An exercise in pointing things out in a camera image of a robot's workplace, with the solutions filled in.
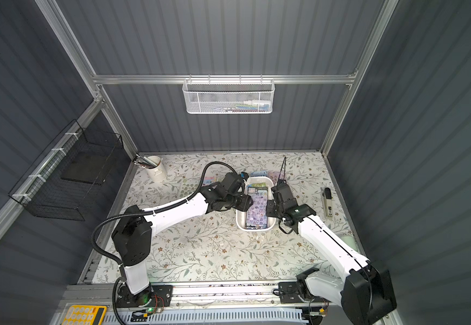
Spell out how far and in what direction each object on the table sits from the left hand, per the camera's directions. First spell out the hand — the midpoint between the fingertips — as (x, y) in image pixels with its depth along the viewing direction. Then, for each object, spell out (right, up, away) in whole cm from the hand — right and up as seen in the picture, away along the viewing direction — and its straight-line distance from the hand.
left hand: (252, 204), depth 83 cm
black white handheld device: (+37, +2, +13) cm, 40 cm away
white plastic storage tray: (-5, -6, +3) cm, 8 cm away
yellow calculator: (-59, -36, -14) cm, 71 cm away
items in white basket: (-2, +44, +10) cm, 46 cm away
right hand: (+9, 0, +1) cm, 9 cm away
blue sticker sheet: (+5, +13, +28) cm, 31 cm away
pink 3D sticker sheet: (+15, +12, +28) cm, 34 cm away
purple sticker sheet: (+2, -5, +2) cm, 6 cm away
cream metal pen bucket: (-47, +12, +19) cm, 53 cm away
